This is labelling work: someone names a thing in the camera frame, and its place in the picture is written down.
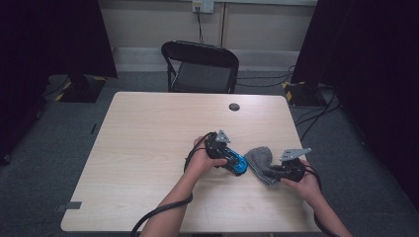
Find person's right hand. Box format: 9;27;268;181
281;159;325;203

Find grey tape strip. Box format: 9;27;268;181
55;200;83;212

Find hand-held gripper black cable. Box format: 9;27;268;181
304;164;340;237
129;131;218;237

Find white wall socket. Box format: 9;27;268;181
192;0;215;14

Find black curtain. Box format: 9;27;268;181
0;0;119;166
291;0;419;211

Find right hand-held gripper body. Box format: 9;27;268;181
279;147;312;184

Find thin vertical wall conduit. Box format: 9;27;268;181
219;2;228;47

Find black folding chair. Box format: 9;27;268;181
160;39;240;95

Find blue toy car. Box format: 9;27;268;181
218;146;249;177

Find right hand-held gripper black cable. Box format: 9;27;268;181
304;164;340;237

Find person's left hand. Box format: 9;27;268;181
186;136;228;179

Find left hand-held gripper black cable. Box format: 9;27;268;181
129;131;218;237

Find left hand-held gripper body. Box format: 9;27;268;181
205;128;233;161

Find black plugged wall cable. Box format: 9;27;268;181
196;6;205;44

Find grey terry towel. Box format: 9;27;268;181
243;146;283;187

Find black floor cables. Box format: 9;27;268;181
236;64;344;143

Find black stand base yellow stripes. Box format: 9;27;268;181
281;80;329;108
56;74;109;104

